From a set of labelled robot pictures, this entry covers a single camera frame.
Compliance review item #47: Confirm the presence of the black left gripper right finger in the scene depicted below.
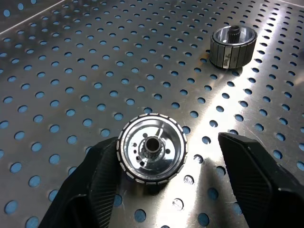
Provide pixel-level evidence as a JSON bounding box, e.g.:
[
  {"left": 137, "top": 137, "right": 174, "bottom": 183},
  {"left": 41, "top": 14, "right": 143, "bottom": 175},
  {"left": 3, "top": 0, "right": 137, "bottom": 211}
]
[{"left": 218, "top": 132, "right": 304, "bottom": 228}]

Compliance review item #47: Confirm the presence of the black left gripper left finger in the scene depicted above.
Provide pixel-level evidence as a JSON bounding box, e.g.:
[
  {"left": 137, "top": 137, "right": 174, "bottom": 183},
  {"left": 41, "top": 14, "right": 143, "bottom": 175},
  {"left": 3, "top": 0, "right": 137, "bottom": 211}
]
[{"left": 38, "top": 136, "right": 124, "bottom": 228}]

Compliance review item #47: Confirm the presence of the silver metal roller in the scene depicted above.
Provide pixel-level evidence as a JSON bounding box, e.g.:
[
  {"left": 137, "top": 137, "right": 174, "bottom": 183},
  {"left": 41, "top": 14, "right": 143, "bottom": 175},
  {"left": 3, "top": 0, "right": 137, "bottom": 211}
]
[
  {"left": 209, "top": 25, "right": 255, "bottom": 70},
  {"left": 116, "top": 113, "right": 188, "bottom": 186}
]

